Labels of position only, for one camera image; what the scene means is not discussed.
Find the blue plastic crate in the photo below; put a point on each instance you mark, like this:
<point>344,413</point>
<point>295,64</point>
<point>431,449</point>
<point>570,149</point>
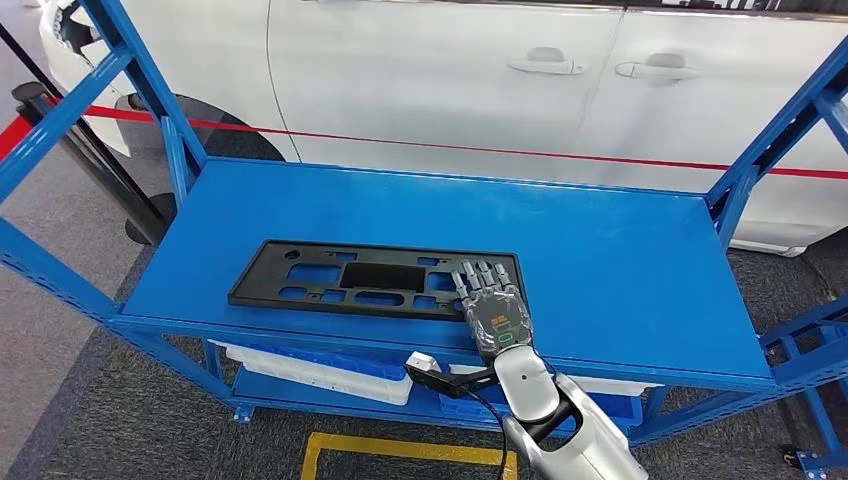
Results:
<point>619,411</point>
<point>344,363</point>

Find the black plastic plate frame part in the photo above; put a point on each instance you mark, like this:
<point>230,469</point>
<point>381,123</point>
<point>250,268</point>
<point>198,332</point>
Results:
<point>272,281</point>

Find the black camera bracket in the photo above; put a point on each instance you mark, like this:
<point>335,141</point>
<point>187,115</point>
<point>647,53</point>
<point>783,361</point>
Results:
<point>450,385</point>

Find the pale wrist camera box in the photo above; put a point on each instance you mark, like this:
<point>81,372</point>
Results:
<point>422,362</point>

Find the blue metal shelf rack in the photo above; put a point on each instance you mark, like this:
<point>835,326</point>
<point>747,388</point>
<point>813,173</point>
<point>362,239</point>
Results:
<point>811,344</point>
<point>596,265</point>

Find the white car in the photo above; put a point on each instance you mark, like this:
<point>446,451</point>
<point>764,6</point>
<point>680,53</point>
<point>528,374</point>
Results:
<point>430,73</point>

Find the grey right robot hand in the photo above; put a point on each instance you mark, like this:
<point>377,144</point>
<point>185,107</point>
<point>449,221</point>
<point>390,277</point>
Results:
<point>497,321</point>

